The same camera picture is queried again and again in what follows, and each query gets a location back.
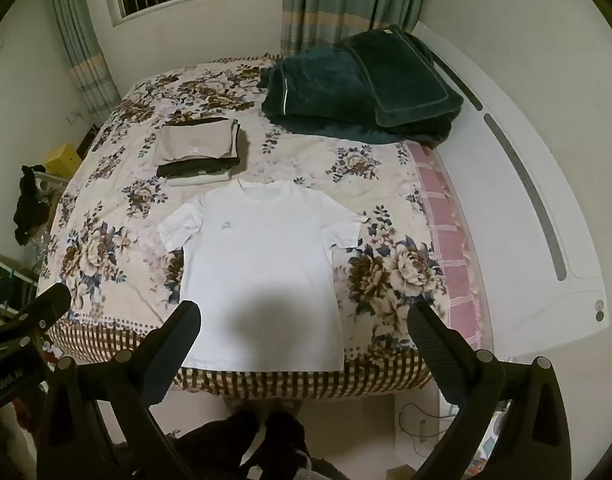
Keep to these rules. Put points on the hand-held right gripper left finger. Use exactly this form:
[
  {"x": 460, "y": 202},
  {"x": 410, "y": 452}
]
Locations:
[{"x": 171, "y": 355}]

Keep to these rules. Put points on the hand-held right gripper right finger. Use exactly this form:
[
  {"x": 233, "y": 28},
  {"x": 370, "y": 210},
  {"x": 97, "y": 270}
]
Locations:
[{"x": 436, "y": 355}]

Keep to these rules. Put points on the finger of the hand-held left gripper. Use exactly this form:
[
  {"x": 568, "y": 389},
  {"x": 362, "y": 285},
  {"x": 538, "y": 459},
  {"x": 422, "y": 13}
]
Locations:
[{"x": 43, "y": 307}]

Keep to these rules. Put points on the white t-shirt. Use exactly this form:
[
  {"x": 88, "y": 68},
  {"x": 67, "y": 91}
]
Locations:
[{"x": 266, "y": 260}]

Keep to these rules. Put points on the green rack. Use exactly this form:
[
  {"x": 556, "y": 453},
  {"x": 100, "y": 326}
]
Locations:
[{"x": 0, "y": 280}]

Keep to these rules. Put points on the dark fuzzy slipper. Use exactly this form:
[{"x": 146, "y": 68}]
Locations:
[
  {"x": 220, "y": 440},
  {"x": 286, "y": 440}
]

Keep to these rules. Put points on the black cloth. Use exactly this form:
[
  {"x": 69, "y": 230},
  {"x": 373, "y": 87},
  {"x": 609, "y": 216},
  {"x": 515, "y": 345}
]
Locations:
[{"x": 28, "y": 205}]

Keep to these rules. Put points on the white bed headboard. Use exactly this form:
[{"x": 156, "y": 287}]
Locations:
[{"x": 511, "y": 270}]

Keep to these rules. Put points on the pink checkered sheet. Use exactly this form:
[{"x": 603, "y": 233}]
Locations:
[{"x": 446, "y": 240}]

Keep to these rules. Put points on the floral bed sheet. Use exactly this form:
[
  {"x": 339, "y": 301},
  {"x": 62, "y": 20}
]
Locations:
[{"x": 110, "y": 200}]

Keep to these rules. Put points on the yellow box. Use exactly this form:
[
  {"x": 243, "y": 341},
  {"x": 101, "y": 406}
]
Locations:
[{"x": 63, "y": 160}]

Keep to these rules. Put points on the white folded garment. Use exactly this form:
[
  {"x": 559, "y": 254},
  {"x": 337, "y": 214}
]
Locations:
[{"x": 185, "y": 181}]

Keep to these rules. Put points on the black folded garment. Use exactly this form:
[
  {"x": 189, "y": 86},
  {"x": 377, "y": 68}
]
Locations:
[{"x": 195, "y": 167}]

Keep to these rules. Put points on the beige folded garment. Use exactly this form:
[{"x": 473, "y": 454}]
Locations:
[{"x": 190, "y": 142}]

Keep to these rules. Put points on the dark green pillow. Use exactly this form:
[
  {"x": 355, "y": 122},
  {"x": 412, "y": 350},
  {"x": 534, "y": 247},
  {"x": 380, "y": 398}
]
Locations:
[{"x": 406, "y": 75}]

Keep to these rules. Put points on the dark green blanket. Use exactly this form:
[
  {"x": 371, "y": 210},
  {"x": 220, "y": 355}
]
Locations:
[{"x": 316, "y": 90}]

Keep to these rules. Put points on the wall socket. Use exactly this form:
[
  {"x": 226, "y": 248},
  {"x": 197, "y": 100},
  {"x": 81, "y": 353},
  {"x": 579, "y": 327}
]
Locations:
[{"x": 74, "y": 117}]

